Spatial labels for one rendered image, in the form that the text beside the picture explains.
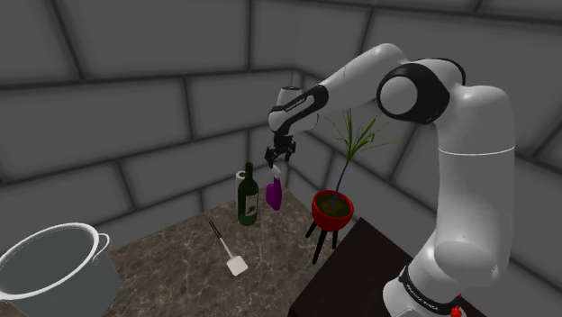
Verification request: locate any white paper towel roll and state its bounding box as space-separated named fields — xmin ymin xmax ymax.
xmin=234 ymin=169 xmax=248 ymax=211

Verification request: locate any green wine bottle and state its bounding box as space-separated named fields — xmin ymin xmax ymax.
xmin=237 ymin=161 xmax=259 ymax=227

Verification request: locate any white spatula with black handle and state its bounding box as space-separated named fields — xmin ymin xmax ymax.
xmin=208 ymin=220 xmax=249 ymax=277

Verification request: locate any red potted plant on legs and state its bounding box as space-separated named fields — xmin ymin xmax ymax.
xmin=304 ymin=107 xmax=403 ymax=266

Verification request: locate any grey metal pot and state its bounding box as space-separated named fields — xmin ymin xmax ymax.
xmin=0 ymin=222 xmax=122 ymax=317

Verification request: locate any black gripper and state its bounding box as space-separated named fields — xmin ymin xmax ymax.
xmin=263 ymin=133 xmax=296 ymax=169

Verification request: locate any purple spray bottle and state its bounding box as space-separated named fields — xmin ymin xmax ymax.
xmin=265 ymin=164 xmax=284 ymax=212

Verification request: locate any dark robot stand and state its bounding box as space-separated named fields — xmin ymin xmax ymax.
xmin=287 ymin=216 xmax=487 ymax=317

